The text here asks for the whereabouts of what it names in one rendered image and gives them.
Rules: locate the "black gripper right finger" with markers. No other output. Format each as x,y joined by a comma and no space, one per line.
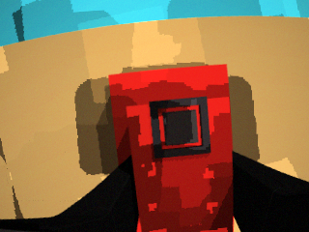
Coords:
268,200

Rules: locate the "tan panel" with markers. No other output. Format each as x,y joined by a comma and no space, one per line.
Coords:
56,130

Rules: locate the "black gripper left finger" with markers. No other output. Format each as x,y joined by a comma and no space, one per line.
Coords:
112,206

